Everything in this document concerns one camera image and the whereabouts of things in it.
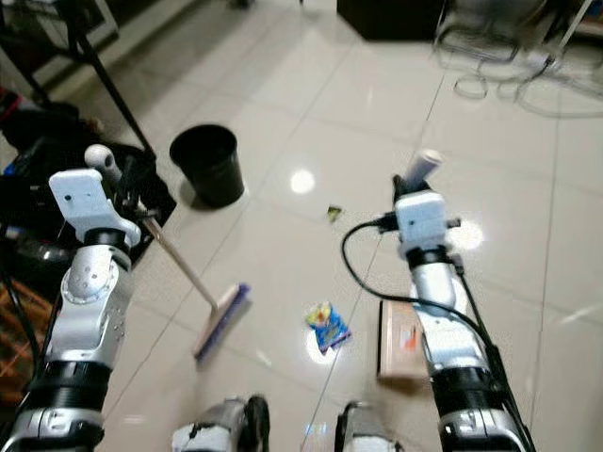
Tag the small green wrapper scrap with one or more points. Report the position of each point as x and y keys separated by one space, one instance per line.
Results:
x=334 y=214

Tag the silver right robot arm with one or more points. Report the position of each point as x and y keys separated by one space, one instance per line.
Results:
x=450 y=320

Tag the black round bucket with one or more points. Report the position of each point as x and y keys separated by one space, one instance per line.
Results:
x=209 y=168

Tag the grey equipment box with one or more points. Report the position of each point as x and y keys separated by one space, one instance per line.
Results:
x=47 y=17

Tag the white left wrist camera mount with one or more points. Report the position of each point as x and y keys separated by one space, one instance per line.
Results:
x=85 y=200

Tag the black cabinet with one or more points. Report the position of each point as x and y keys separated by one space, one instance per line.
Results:
x=391 y=17

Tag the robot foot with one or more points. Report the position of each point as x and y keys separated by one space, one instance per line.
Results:
x=224 y=426
x=360 y=431

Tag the brown wooden rack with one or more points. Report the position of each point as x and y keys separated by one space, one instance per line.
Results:
x=17 y=348

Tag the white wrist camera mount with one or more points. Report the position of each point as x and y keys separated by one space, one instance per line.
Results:
x=426 y=218
x=85 y=200

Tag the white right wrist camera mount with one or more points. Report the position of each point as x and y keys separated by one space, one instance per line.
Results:
x=426 y=218

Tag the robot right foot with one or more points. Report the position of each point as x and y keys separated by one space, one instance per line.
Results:
x=360 y=431

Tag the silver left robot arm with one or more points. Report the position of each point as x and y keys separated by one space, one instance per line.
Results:
x=89 y=301

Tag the wooden broom with purple bristles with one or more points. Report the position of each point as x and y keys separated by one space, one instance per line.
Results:
x=222 y=320

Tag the blue snack wrapper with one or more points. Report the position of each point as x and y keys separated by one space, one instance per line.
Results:
x=328 y=326

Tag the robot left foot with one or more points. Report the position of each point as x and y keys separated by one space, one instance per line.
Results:
x=224 y=426

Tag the black bag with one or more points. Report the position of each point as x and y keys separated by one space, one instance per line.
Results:
x=26 y=193

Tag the black tripod stand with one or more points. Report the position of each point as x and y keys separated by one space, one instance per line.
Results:
x=113 y=87

